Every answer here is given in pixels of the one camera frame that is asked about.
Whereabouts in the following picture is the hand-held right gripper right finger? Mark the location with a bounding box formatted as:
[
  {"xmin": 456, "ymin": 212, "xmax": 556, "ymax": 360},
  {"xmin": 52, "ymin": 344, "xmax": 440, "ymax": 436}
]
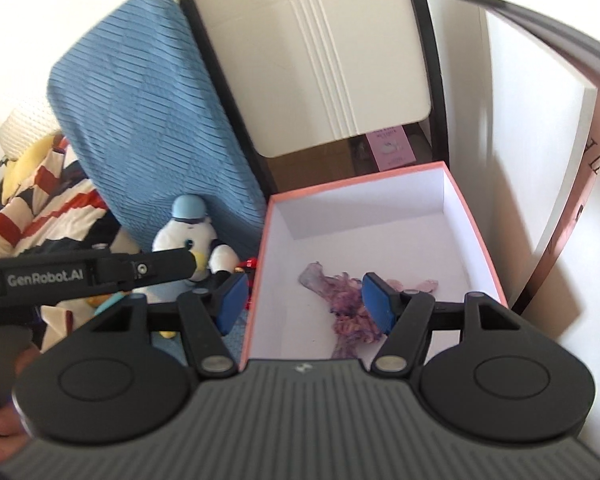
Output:
[{"xmin": 361, "ymin": 272, "xmax": 523, "ymax": 378}]

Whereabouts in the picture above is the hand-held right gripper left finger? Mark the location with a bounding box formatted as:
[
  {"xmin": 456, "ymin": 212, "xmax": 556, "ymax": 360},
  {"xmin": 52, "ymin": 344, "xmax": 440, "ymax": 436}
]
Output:
[{"xmin": 86, "ymin": 272, "xmax": 251, "ymax": 378}]

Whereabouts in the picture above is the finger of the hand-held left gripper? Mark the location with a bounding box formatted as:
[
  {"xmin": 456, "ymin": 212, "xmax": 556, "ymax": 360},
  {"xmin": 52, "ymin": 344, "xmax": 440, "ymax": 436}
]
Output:
[{"xmin": 96, "ymin": 249, "xmax": 197, "ymax": 297}]

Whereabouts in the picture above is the small red toy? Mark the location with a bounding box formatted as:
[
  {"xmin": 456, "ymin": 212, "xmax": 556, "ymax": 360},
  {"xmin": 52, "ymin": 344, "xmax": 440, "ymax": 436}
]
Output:
[{"xmin": 239, "ymin": 257, "xmax": 259, "ymax": 311}]

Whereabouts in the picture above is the white blue penguin plush toy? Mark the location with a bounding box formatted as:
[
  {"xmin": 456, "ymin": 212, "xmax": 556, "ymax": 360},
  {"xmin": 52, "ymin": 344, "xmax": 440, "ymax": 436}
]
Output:
[{"xmin": 152, "ymin": 194, "xmax": 241, "ymax": 287}]

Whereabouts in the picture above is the pink storage box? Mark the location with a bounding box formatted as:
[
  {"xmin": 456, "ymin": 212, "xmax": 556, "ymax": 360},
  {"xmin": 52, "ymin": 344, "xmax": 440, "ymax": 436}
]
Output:
[{"xmin": 240, "ymin": 161, "xmax": 508, "ymax": 361}]

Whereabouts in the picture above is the person's left hand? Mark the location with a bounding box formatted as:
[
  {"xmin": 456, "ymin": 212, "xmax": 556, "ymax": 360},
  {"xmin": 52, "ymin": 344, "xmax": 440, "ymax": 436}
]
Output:
[{"xmin": 0, "ymin": 341, "xmax": 42, "ymax": 451}]

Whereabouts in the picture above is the striped red navy white cloth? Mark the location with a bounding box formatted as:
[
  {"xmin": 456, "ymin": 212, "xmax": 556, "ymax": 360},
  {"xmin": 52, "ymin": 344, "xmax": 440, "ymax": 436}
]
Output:
[{"xmin": 0, "ymin": 145, "xmax": 142, "ymax": 352}]

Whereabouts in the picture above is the yellow cloth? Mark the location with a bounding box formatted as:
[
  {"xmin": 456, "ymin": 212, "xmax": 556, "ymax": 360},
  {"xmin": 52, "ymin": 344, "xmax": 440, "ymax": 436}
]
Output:
[{"xmin": 2, "ymin": 132, "xmax": 67, "ymax": 197}]

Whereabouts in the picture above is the blue textured pillow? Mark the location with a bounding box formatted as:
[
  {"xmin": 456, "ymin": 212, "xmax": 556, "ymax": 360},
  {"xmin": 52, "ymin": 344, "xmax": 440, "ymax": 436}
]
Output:
[{"xmin": 46, "ymin": 0, "xmax": 269, "ymax": 267}]

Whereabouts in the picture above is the white woven hat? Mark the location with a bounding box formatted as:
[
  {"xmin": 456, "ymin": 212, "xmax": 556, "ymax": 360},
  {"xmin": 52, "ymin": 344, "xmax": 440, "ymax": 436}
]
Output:
[{"xmin": 0, "ymin": 95, "xmax": 63, "ymax": 162}]

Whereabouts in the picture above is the pink book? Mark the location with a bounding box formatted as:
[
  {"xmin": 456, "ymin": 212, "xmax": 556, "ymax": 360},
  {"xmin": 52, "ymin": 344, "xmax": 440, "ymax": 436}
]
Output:
[{"xmin": 365, "ymin": 127, "xmax": 417, "ymax": 172}]

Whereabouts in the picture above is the pink box lid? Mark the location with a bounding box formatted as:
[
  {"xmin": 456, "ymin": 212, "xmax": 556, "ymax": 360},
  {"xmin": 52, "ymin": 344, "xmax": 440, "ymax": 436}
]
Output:
[{"xmin": 425, "ymin": 0, "xmax": 600, "ymax": 313}]

